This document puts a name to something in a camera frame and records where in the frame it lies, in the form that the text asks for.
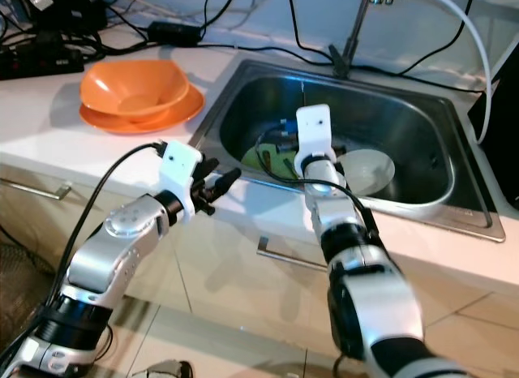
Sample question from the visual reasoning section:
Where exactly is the white kitchen cabinet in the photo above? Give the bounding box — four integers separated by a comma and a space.
0, 147, 504, 378

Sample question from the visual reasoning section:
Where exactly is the green plate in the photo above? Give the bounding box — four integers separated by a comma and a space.
241, 143, 311, 182

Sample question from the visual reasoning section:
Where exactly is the orange plastic plate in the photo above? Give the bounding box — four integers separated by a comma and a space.
79, 82, 206, 136

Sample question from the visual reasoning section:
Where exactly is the orange plastic bowl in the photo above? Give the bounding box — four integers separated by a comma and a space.
79, 58, 191, 124

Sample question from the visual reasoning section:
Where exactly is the white bowl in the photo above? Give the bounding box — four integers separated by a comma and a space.
332, 148, 395, 197

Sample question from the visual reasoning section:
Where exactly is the black adapter brick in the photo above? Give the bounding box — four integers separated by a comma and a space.
147, 21, 200, 45

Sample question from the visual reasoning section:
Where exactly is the grey robot foot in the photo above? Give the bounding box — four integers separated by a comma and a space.
142, 359, 197, 378

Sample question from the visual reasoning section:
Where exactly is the stainless steel sink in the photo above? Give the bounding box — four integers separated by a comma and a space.
188, 57, 506, 243

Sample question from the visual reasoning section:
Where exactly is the black power strip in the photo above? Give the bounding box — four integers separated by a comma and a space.
0, 44, 84, 81

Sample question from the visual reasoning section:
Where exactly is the chrome faucet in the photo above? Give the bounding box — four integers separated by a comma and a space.
329, 0, 410, 77

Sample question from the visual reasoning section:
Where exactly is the grey floor fan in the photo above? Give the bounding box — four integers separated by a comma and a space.
0, 242, 49, 350

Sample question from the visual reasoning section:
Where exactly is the black power supply box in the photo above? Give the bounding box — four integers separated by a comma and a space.
18, 0, 108, 34

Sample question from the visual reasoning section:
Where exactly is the black appliance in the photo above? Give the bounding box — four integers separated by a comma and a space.
466, 58, 519, 145

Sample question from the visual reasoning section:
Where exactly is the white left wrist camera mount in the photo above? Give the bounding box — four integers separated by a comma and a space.
161, 140, 205, 221

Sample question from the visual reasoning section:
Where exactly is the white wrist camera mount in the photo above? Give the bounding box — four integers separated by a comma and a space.
294, 104, 333, 170
161, 140, 205, 221

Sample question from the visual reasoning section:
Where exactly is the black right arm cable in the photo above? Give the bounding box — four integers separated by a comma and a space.
258, 122, 382, 241

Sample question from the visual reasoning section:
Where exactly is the steel drawer handle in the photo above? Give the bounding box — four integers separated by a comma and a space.
0, 175, 67, 204
256, 236, 327, 275

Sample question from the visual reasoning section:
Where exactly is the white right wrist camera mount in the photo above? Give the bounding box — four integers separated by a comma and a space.
294, 104, 333, 170

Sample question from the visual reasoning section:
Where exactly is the white water hose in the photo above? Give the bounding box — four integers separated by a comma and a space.
405, 0, 495, 145

